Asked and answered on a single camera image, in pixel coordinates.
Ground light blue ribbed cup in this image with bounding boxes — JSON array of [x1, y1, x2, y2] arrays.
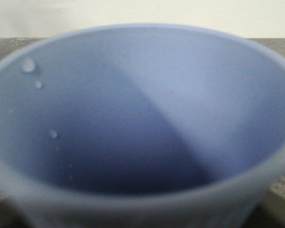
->
[[0, 24, 285, 228]]

